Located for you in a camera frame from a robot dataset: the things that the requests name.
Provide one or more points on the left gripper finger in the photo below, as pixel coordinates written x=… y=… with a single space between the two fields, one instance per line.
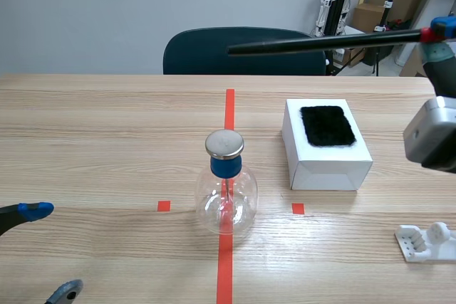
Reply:
x=66 y=292
x=25 y=212

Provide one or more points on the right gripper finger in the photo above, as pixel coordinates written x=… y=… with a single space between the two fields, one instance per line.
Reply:
x=444 y=26
x=439 y=65

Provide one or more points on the long black rod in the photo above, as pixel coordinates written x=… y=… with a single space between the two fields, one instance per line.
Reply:
x=320 y=43

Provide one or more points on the small brown cardboard box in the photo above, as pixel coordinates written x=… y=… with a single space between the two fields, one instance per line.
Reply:
x=368 y=17

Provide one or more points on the patch of black fur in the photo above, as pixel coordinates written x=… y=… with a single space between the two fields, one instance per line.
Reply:
x=327 y=126

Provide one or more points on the white box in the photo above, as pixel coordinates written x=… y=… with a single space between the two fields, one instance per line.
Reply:
x=331 y=168

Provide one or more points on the white moulded stand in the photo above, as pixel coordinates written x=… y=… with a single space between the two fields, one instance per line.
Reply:
x=424 y=243

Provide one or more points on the clear glass flask, metal disc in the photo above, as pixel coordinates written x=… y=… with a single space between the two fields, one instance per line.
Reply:
x=226 y=190

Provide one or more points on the dark blue chair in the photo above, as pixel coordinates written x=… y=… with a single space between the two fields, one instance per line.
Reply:
x=199 y=55

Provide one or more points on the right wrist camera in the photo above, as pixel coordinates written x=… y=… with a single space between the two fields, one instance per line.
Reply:
x=432 y=133

